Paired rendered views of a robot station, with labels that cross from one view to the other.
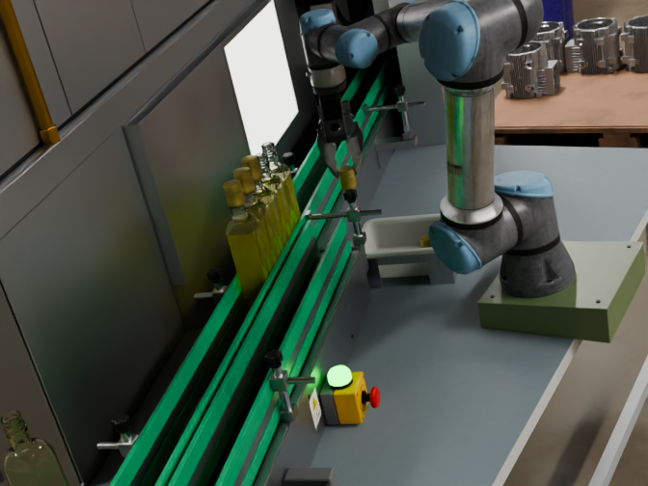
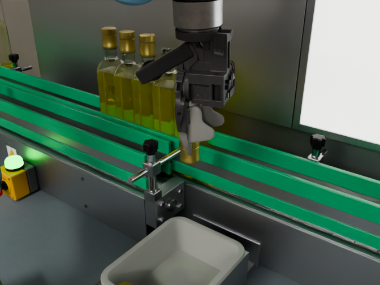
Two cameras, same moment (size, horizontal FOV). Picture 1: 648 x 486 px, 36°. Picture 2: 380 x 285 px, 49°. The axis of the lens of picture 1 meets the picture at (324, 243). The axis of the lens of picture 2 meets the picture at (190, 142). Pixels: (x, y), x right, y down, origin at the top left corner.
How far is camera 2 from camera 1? 2.38 m
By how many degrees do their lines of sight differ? 92
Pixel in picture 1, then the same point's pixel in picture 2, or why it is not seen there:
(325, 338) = (40, 151)
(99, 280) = (77, 17)
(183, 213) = not seen: hidden behind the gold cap
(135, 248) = not seen: hidden behind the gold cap
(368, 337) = (91, 227)
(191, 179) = (171, 33)
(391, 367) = (35, 224)
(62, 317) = (48, 8)
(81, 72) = not seen: outside the picture
